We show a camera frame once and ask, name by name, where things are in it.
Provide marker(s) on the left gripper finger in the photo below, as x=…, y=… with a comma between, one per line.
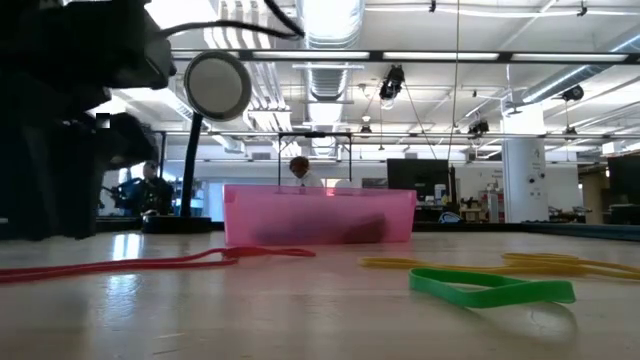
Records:
x=30, y=185
x=77, y=185

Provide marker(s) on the pink translucent plastic bin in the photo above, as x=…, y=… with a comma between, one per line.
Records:
x=300, y=215

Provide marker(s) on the green wide rubber band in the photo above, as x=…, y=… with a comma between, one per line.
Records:
x=475, y=299

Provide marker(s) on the person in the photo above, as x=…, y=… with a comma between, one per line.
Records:
x=300, y=167
x=155, y=192

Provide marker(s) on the black desk lamp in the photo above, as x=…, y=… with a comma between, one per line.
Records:
x=217, y=85

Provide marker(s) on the black television screen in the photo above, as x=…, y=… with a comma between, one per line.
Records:
x=417, y=175

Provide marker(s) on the black ceiling spotlight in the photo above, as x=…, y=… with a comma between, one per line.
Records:
x=478, y=127
x=573, y=93

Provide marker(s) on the white round column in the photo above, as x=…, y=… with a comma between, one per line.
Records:
x=525, y=190

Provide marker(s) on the black monitor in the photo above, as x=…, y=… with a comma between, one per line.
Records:
x=625, y=180

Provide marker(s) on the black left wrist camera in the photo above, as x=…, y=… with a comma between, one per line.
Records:
x=162, y=60

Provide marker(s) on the black distant rig frame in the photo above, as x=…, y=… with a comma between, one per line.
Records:
x=315, y=134

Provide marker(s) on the silver ventilation duct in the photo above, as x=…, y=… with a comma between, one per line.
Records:
x=325, y=80

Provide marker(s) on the black overhead camera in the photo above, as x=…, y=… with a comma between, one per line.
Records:
x=392, y=82

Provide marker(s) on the black aluminium table frame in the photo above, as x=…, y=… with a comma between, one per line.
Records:
x=450, y=226

